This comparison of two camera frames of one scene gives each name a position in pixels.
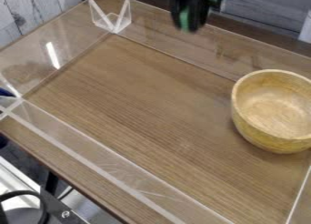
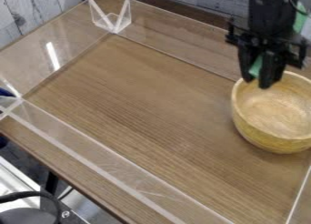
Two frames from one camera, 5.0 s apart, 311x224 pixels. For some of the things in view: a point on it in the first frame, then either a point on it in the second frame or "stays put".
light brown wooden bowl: x=272 y=110 stays put
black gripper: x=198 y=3 → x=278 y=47
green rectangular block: x=184 y=15 → x=257 y=66
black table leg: x=52 y=183 stays put
